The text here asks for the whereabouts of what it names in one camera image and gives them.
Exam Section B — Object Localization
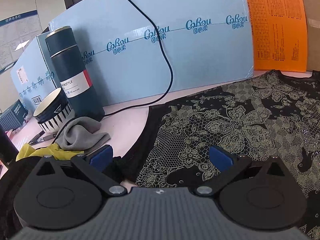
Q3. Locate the blue grey device box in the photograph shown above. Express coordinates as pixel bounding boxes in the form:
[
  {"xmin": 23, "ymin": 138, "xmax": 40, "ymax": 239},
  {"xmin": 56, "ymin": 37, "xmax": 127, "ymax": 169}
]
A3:
[{"xmin": 0, "ymin": 100, "xmax": 28, "ymax": 132}]

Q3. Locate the black cable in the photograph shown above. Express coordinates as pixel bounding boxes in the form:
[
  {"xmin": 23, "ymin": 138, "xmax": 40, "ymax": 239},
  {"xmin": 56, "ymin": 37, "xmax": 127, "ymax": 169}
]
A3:
[{"xmin": 56, "ymin": 0, "xmax": 175, "ymax": 143}]

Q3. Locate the striped ceramic bowl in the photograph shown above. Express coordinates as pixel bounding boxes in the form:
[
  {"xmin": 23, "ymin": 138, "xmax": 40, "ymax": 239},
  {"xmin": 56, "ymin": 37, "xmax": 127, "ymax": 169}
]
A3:
[{"xmin": 33, "ymin": 88, "xmax": 72, "ymax": 134}]

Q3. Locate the orange cardboard box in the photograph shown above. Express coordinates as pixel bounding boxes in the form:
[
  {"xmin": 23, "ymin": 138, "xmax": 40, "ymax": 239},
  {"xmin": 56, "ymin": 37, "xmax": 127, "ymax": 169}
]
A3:
[{"xmin": 247, "ymin": 0, "xmax": 308, "ymax": 72}]

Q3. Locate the yellow cloth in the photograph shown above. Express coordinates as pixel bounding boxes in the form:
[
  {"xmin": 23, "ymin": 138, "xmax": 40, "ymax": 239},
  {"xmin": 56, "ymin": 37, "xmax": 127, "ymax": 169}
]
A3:
[{"xmin": 16, "ymin": 143, "xmax": 84, "ymax": 161}]

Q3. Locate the small light blue box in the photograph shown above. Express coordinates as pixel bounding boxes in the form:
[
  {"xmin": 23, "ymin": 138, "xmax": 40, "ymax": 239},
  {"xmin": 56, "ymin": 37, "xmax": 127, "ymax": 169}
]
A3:
[{"xmin": 10, "ymin": 33, "xmax": 61, "ymax": 112}]

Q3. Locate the grey cloth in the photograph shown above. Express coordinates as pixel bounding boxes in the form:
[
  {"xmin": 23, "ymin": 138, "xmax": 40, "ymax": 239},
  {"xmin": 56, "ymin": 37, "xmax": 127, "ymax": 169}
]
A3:
[{"xmin": 54, "ymin": 116, "xmax": 111, "ymax": 153}]

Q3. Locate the black lace patterned garment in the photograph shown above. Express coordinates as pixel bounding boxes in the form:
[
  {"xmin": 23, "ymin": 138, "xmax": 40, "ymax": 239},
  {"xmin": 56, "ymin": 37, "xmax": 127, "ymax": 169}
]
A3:
[{"xmin": 120, "ymin": 70, "xmax": 319, "ymax": 239}]

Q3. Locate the brown cardboard box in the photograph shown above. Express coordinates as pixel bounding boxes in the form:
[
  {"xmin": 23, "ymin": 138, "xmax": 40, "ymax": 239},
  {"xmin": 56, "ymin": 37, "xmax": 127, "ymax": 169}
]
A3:
[{"xmin": 303, "ymin": 0, "xmax": 320, "ymax": 71}]

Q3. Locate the black garment pile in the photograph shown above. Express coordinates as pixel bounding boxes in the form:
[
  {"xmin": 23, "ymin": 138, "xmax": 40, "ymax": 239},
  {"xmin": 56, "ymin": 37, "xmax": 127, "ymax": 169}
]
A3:
[{"xmin": 1, "ymin": 157, "xmax": 41, "ymax": 239}]

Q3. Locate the large light blue box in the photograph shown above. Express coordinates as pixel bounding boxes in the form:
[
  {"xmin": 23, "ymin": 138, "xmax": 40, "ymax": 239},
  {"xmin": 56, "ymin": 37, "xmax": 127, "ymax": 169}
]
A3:
[{"xmin": 49, "ymin": 0, "xmax": 253, "ymax": 105}]

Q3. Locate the black pen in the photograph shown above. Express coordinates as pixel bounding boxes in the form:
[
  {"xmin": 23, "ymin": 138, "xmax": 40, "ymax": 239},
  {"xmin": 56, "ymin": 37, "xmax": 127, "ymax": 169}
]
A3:
[{"xmin": 28, "ymin": 131, "xmax": 56, "ymax": 145}]

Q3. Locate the black steel thermos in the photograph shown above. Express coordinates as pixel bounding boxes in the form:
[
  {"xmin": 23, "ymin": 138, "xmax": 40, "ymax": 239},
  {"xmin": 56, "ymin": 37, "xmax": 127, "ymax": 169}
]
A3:
[{"xmin": 0, "ymin": 128, "xmax": 18, "ymax": 168}]

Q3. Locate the dark teal thermos bottle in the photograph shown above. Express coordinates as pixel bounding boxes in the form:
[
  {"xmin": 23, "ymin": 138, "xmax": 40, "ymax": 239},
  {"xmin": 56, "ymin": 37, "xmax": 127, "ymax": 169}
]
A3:
[{"xmin": 45, "ymin": 26, "xmax": 105, "ymax": 121}]

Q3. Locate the wall notice board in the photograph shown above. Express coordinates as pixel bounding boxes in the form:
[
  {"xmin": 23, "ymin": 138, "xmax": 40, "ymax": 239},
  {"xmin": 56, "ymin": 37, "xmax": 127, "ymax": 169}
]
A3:
[{"xmin": 1, "ymin": 10, "xmax": 42, "ymax": 72}]

